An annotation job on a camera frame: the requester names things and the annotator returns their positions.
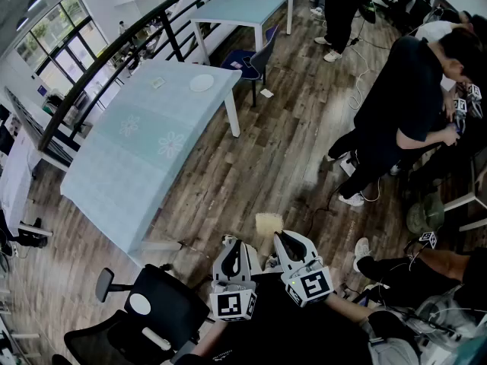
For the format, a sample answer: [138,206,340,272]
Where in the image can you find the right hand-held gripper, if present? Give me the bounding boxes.
[273,230,335,308]

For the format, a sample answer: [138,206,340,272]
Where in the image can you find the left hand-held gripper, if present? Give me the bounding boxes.
[208,238,259,323]

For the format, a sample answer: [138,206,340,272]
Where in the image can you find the yellow sponge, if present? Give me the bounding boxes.
[255,212,285,240]

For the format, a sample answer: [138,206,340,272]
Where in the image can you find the white round plate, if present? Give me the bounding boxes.
[189,74,215,93]

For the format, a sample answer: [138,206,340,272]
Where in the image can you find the person's right forearm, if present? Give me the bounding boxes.
[326,293,376,323]

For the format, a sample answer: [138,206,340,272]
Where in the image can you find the white shoulder bag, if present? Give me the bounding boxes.
[361,309,423,365]

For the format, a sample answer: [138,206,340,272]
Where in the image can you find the person's left forearm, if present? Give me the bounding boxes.
[189,317,229,359]

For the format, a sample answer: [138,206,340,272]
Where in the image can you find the person's black shirt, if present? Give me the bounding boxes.
[174,271,376,365]

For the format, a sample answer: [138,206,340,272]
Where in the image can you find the black mesh office chair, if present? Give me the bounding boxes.
[52,263,211,365]

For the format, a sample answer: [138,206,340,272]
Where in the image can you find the olive green cap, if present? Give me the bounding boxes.
[406,192,446,236]

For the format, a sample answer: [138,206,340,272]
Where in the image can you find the light blue flowered tablecloth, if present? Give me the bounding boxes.
[60,59,243,256]

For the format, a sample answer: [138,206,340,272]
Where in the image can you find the dark blue chair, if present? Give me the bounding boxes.
[220,24,281,108]

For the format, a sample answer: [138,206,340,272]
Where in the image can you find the black metal railing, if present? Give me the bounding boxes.
[37,0,244,167]

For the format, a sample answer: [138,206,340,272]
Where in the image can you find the table with white cloth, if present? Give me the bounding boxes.
[0,127,54,239]

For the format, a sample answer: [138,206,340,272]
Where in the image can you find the plain light blue tablecloth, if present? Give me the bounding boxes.
[189,0,296,26]

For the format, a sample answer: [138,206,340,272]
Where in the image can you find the glass entrance doors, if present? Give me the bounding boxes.
[14,0,111,94]

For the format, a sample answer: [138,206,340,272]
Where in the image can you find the white floor cable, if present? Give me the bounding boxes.
[348,43,372,110]

